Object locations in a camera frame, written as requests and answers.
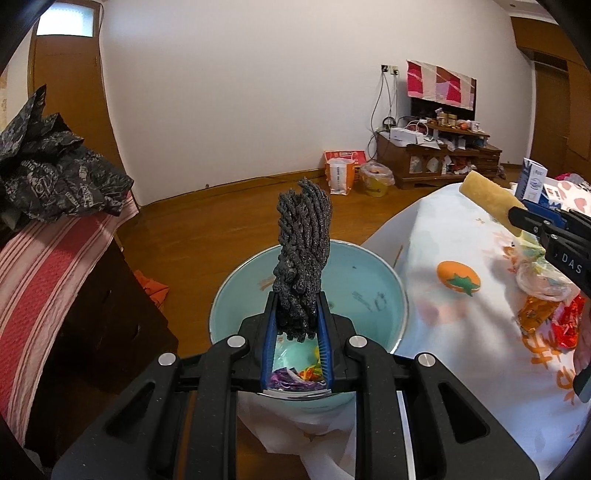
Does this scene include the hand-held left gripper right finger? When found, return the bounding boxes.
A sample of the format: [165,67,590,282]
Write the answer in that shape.
[318,293,540,480]

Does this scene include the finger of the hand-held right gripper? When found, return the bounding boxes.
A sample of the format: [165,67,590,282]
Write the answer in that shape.
[508,206,564,241]
[524,200,591,228]

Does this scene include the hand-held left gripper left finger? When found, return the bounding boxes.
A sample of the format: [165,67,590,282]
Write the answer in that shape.
[51,292,279,480]

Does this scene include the clear plastic bag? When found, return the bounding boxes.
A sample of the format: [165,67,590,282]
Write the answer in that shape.
[515,240,580,302]

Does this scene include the yellow egg roll snack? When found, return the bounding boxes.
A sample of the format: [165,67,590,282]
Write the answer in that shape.
[459,171,528,241]

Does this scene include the light blue basin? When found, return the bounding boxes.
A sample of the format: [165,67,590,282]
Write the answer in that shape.
[209,240,409,409]

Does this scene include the person's right hand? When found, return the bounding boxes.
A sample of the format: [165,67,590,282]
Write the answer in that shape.
[574,302,591,400]

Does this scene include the small blue and white box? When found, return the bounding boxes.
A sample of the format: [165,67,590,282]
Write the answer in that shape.
[536,179,566,214]

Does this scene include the pink printed bag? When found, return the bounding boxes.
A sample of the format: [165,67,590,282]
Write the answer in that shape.
[553,173,591,217]

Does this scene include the purple wrapper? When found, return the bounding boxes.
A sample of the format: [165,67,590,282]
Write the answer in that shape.
[269,368,302,393]

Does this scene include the blue and white carton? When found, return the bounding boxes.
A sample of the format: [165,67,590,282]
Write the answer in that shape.
[515,158,549,204]

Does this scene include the white fruit-print tablecloth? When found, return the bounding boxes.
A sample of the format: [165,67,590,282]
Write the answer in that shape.
[238,182,591,480]

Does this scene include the orange cloth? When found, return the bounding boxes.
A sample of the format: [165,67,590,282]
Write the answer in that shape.
[134,270,170,313]

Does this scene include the wooden television stand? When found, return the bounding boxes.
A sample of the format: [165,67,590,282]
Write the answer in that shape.
[375,121,504,190]

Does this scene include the dark wooden cabinet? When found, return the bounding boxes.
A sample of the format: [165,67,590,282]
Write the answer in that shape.
[23,231,179,457]

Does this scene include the television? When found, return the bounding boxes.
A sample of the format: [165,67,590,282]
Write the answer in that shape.
[410,95,475,125]

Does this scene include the pink patchwork cloth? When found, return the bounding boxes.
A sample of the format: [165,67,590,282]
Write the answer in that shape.
[406,59,477,112]

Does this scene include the white paper bag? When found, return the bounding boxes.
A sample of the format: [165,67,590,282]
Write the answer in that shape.
[327,157,357,197]

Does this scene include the orange paper bag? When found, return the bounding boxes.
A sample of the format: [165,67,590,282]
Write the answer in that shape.
[323,149,366,193]

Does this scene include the red striped blanket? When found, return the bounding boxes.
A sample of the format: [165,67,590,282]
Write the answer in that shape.
[0,194,140,446]

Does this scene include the black crumpled plastic bag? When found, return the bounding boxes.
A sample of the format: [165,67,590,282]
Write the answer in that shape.
[0,84,134,220]

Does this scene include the wooden door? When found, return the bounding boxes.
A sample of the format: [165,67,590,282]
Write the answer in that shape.
[28,4,123,183]

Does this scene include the hanging cables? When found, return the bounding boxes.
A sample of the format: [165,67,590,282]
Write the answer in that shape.
[367,71,400,160]

